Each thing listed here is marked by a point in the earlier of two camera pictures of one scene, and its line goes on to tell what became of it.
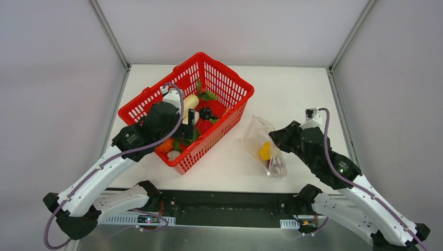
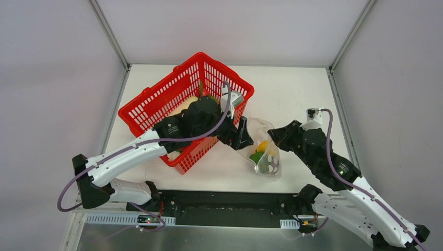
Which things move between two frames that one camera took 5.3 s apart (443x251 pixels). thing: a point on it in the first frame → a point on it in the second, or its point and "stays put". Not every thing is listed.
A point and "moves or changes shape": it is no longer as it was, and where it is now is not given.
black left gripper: [188, 120] → [234, 132]
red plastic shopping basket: [230, 94] stays put
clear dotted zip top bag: [261, 149] stays put
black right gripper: [283, 137] stays put
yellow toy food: [265, 151] moves or changes shape
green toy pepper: [177, 141] moves or changes shape
